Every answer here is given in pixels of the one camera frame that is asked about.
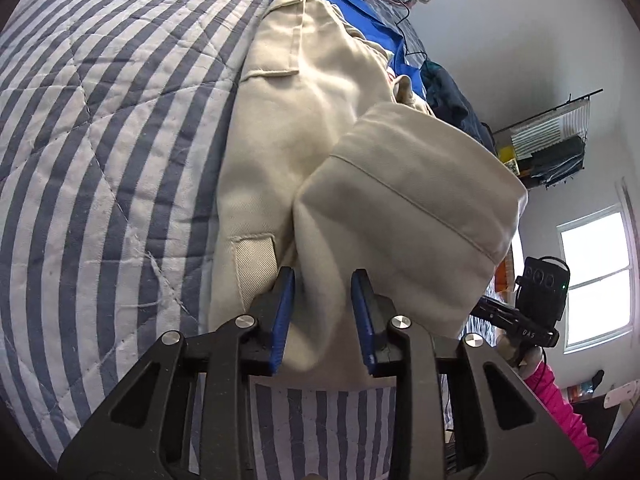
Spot person's right forearm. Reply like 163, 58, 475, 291
522, 362, 601, 468

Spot beige and blue work jacket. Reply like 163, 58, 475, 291
207, 0, 529, 391

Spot black metal clothes rack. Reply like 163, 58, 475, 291
492, 89, 603, 190

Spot black ring light cable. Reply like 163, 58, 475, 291
390, 0, 431, 68

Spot bed with striped sheet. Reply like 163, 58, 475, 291
0, 0, 451, 480

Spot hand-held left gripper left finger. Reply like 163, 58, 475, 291
57, 266, 296, 480

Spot dark hanging clothes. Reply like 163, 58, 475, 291
520, 137, 586, 188

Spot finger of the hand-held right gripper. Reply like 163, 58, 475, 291
470, 296, 521, 332

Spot orange box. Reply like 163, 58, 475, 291
492, 255, 516, 293

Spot person's right hand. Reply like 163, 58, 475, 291
500, 332, 547, 377

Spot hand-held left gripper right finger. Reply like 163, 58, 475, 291
352, 270, 588, 480

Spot window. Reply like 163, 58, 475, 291
556, 205, 638, 356

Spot striped hanging towel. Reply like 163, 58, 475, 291
510, 100, 591, 148

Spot dark folded clothes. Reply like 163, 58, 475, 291
420, 59, 498, 156

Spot yellow box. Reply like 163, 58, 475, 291
496, 145, 521, 176

